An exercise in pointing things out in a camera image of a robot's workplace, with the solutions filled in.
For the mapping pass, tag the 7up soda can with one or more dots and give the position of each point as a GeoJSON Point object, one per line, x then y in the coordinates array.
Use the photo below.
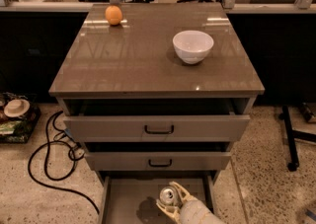
{"type": "Point", "coordinates": [169, 196]}

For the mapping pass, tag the grey drawer cabinet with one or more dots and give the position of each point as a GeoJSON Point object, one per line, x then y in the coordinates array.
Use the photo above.
{"type": "Point", "coordinates": [133, 69]}

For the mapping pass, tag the grey drawer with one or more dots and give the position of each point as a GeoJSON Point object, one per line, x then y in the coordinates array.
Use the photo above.
{"type": "Point", "coordinates": [133, 201]}
{"type": "Point", "coordinates": [157, 128]}
{"type": "Point", "coordinates": [117, 160]}

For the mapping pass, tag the top grey drawer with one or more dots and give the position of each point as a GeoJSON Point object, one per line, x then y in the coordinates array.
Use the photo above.
{"type": "Point", "coordinates": [157, 128]}

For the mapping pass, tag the middle grey drawer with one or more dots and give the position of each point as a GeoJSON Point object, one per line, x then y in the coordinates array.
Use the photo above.
{"type": "Point", "coordinates": [117, 160]}

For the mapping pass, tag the white ceramic bowl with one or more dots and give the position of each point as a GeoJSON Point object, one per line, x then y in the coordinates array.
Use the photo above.
{"type": "Point", "coordinates": [192, 47]}

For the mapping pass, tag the black stand leg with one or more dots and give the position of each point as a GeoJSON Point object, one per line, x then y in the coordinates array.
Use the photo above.
{"type": "Point", "coordinates": [293, 134]}

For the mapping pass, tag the box of toys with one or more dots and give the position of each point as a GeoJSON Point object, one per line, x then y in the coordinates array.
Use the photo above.
{"type": "Point", "coordinates": [17, 129]}

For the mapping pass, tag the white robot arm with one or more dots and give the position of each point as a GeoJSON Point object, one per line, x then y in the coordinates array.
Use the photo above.
{"type": "Point", "coordinates": [214, 220]}

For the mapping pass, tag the orange fruit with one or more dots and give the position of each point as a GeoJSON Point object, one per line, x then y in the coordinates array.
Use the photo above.
{"type": "Point", "coordinates": [113, 15]}

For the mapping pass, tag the beige toy hat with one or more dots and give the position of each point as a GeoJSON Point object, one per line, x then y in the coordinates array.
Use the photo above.
{"type": "Point", "coordinates": [16, 108]}

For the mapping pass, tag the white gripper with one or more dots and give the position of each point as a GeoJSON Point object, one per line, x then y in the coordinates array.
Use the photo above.
{"type": "Point", "coordinates": [194, 210]}

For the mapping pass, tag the bottom grey drawer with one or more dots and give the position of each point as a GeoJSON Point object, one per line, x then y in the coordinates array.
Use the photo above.
{"type": "Point", "coordinates": [133, 201]}

